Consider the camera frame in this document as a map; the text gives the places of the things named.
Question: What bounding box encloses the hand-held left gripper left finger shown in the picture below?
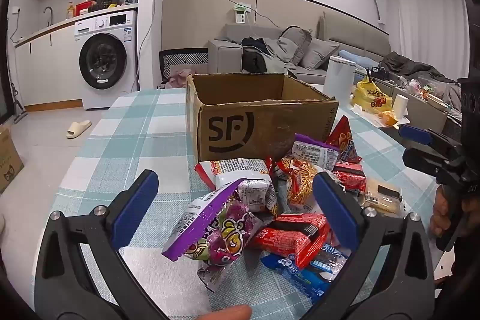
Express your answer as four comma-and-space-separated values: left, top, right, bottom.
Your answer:
34, 169, 177, 320

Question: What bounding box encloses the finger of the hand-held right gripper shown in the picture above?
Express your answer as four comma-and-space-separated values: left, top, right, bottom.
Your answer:
398, 124, 463, 156
402, 148, 451, 179

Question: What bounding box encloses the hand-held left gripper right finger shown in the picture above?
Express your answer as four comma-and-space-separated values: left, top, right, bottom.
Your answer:
300, 172, 437, 320

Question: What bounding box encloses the small red snack packet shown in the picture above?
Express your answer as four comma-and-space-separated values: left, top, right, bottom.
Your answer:
332, 163, 367, 193

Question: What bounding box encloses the orange stick snack packet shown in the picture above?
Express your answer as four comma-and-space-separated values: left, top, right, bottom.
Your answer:
275, 157, 327, 212

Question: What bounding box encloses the clear cracker packet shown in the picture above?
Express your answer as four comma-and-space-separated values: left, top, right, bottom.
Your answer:
358, 178, 404, 217

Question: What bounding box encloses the light blue snack packet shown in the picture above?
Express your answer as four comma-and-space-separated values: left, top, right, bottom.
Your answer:
313, 243, 349, 283

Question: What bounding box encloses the red black-striped snack packet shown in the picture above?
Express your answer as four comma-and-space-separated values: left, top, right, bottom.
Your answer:
255, 213, 331, 268

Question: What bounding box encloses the white purple-edged candy packet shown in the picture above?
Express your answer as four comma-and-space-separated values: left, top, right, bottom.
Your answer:
292, 133, 340, 171

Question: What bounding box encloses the red triangular snack packet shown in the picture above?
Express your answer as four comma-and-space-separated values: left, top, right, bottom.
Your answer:
325, 115, 362, 163

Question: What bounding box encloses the dark blue cookie packet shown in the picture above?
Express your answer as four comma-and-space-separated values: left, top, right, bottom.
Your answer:
260, 253, 327, 303

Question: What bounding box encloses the small silver candy packet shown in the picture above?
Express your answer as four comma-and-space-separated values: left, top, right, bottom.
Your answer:
238, 178, 279, 216

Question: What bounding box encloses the purple cartoon candy packet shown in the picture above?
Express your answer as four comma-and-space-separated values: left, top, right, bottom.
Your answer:
161, 179, 269, 292

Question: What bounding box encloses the white red-edged snack packet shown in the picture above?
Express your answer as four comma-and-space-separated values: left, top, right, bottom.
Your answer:
194, 158, 274, 189

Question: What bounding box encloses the brown cardboard box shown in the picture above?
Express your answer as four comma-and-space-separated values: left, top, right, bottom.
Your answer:
185, 73, 340, 164

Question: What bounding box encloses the person's right forearm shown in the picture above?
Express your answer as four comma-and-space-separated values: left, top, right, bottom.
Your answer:
437, 230, 480, 320

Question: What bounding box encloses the person's right hand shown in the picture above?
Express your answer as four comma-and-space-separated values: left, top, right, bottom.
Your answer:
429, 187, 451, 238

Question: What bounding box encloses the person's left hand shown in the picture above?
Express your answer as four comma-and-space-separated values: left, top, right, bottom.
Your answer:
198, 305, 253, 320

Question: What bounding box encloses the white paper roll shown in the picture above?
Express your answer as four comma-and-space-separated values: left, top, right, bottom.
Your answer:
392, 94, 409, 120

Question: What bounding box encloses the yellow plastic bag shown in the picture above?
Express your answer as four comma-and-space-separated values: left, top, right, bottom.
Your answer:
350, 76, 394, 114

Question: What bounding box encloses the dark grey blanket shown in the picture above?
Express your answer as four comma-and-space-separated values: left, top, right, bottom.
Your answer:
379, 52, 462, 107

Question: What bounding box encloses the teal checked tablecloth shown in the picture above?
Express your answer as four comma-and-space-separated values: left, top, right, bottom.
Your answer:
50, 87, 449, 320

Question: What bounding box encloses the white cylindrical bin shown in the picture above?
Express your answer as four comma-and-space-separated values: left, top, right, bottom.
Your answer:
323, 55, 357, 99

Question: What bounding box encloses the light blue blanket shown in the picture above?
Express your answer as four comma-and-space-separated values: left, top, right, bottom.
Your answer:
339, 50, 379, 67

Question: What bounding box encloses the beige slipper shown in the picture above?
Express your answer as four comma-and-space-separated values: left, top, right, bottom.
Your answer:
66, 120, 93, 139

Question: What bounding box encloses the grey pillow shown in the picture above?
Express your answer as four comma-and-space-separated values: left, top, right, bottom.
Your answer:
275, 25, 313, 66
300, 38, 340, 71

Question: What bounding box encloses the grey sofa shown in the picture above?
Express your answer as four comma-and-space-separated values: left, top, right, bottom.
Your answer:
208, 10, 391, 84

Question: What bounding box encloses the pink cloth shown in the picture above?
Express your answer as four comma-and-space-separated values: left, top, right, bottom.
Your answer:
165, 69, 194, 90

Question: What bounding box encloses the printed floor cardboard box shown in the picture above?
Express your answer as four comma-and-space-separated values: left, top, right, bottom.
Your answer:
0, 125, 25, 193

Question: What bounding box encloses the white washing machine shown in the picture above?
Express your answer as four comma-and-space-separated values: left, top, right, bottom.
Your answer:
74, 10, 139, 111

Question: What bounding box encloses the floor mop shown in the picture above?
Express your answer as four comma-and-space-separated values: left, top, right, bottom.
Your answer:
9, 82, 27, 124

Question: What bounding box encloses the black patterned basket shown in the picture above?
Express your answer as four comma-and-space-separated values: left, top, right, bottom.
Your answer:
159, 48, 209, 81

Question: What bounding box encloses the grey garment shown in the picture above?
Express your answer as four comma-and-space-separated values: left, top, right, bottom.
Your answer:
262, 39, 301, 75

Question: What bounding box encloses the white kitchen base cabinet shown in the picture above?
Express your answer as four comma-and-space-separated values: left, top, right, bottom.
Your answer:
14, 24, 81, 109

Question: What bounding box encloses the black jacket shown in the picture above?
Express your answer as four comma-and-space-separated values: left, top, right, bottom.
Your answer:
241, 36, 271, 73

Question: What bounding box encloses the black framed glass door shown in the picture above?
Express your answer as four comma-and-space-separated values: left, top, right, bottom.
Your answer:
0, 0, 17, 124

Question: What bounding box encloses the red box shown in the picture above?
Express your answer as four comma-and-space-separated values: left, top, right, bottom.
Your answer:
75, 1, 96, 18

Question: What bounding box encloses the white wall socket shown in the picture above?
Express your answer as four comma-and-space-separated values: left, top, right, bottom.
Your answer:
232, 3, 253, 24

